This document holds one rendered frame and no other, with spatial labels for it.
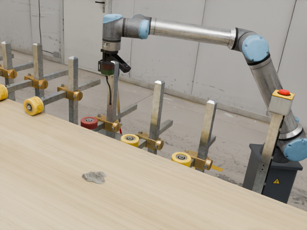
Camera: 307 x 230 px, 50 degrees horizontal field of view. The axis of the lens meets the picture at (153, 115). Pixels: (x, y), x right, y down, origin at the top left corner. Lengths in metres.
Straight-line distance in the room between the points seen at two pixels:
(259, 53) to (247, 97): 2.58
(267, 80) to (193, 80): 2.74
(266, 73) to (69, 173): 1.04
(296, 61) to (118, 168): 3.06
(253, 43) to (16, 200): 1.19
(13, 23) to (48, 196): 5.42
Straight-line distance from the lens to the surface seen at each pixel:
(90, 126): 1.56
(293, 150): 1.89
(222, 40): 1.77
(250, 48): 1.64
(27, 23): 6.11
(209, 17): 4.19
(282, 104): 1.27
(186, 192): 1.17
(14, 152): 1.38
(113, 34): 1.60
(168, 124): 1.75
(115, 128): 1.65
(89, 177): 1.18
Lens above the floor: 1.60
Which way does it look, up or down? 24 degrees down
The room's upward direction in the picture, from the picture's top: 6 degrees clockwise
